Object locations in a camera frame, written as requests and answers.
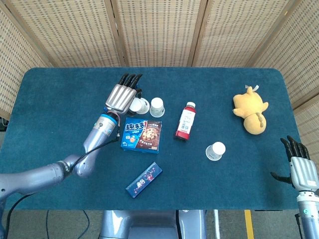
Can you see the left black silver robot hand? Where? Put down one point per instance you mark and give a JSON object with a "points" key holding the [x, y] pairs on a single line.
{"points": [[119, 97]]}

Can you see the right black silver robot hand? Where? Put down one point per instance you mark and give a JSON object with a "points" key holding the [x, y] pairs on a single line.
{"points": [[304, 171]]}

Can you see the white floral paper cup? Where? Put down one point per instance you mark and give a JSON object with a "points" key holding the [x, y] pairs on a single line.
{"points": [[140, 105], [157, 104]]}

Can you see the white paper cup blue print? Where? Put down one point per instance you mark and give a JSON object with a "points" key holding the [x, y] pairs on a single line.
{"points": [[218, 149]]}

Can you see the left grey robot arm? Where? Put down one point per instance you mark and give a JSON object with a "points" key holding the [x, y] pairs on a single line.
{"points": [[99, 134]]}

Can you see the blue brown cookie box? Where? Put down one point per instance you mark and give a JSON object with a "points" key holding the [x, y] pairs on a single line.
{"points": [[139, 134]]}

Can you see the teal table cloth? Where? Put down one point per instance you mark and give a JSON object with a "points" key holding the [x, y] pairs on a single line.
{"points": [[62, 112]]}

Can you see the red juice bottle white cap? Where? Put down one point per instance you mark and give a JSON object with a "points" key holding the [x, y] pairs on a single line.
{"points": [[185, 122]]}

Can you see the woven bamboo folding screen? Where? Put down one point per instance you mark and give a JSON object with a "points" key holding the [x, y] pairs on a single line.
{"points": [[159, 30]]}

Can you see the yellow plush toy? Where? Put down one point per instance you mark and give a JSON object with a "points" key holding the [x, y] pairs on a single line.
{"points": [[249, 107]]}

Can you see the long dark blue box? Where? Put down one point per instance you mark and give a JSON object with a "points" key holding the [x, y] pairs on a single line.
{"points": [[144, 179]]}

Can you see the grey robot torso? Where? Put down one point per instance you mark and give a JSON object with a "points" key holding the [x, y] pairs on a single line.
{"points": [[149, 224]]}

